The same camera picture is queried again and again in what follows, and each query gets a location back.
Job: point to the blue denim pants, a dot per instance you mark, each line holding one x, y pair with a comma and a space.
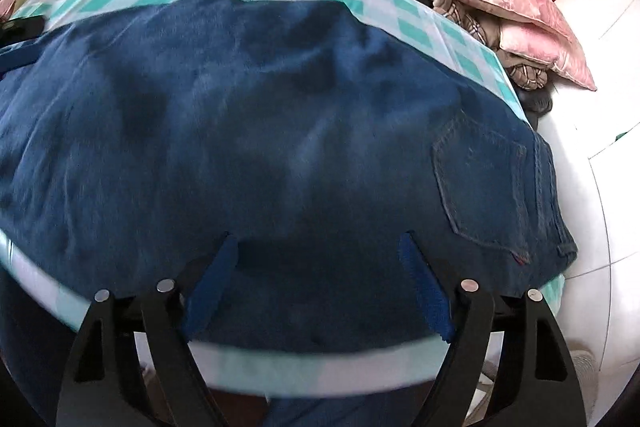
275, 157

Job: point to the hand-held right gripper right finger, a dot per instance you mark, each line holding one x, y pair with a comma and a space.
425, 292

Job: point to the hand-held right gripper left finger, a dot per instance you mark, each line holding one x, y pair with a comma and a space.
210, 292

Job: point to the dark clothing pile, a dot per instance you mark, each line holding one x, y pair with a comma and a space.
537, 102

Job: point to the brown plaid blanket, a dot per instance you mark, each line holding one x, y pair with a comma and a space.
525, 74

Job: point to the white electric fan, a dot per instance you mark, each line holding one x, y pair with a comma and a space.
582, 377

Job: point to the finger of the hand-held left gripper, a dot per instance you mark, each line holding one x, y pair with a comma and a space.
17, 59
22, 30

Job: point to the small pink pillow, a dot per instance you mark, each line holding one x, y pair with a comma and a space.
545, 52

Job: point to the white wardrobe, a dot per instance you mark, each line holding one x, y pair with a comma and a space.
600, 207

